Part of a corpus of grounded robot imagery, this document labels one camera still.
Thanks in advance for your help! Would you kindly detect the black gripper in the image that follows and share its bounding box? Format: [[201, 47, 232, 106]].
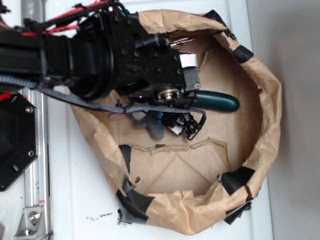
[[74, 11, 203, 140]]

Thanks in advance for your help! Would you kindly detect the gray plush animal toy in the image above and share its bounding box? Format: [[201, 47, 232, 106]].
[[108, 110, 165, 140]]

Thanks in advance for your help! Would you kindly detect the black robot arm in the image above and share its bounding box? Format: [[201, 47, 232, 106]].
[[0, 5, 206, 140]]

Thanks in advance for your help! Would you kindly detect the brown paper bag tray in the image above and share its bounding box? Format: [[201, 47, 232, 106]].
[[72, 9, 282, 235]]

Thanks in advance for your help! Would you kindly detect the red wire bundle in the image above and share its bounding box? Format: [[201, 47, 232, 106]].
[[0, 0, 126, 36]]

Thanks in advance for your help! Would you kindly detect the gray braided cable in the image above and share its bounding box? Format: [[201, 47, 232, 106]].
[[0, 73, 207, 126]]

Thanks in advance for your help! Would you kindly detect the aluminium extrusion rail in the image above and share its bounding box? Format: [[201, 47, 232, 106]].
[[13, 0, 53, 240]]

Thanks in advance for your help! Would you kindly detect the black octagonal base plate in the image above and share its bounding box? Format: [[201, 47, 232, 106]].
[[0, 93, 37, 192]]

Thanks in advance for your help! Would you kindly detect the silver corner bracket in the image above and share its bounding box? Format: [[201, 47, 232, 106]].
[[14, 206, 46, 240]]

